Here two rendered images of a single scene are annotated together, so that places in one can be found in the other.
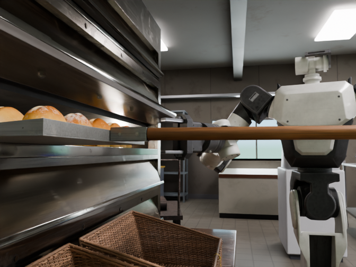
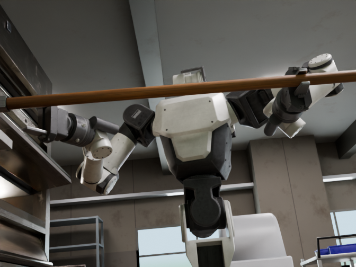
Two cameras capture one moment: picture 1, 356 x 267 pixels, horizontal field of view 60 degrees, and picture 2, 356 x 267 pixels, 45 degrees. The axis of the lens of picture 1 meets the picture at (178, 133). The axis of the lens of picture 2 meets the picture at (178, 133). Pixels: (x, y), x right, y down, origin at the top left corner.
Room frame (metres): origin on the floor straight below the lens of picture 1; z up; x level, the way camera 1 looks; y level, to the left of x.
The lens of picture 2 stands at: (-0.30, -0.14, 0.71)
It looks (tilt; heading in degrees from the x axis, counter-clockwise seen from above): 21 degrees up; 348
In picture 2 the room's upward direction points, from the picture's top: 5 degrees counter-clockwise
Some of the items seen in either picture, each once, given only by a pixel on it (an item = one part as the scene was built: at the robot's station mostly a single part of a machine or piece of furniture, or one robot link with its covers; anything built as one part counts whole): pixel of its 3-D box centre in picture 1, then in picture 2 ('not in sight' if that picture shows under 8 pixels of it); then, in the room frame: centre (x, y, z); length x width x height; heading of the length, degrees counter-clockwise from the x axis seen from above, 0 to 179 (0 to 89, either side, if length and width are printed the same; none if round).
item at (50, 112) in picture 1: (45, 121); not in sight; (0.55, 0.24, 1.21); 0.10 x 0.07 x 0.05; 173
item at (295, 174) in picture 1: (310, 191); (203, 209); (1.22, -0.52, 1.00); 0.28 x 0.13 x 0.18; 169
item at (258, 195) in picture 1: (263, 190); not in sight; (6.36, -1.73, 0.39); 2.07 x 1.67 x 0.78; 169
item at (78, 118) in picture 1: (75, 125); not in sight; (0.65, 0.22, 1.21); 0.10 x 0.07 x 0.05; 174
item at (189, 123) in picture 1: (195, 137); (62, 125); (0.87, -0.05, 1.20); 0.12 x 0.10 x 0.13; 135
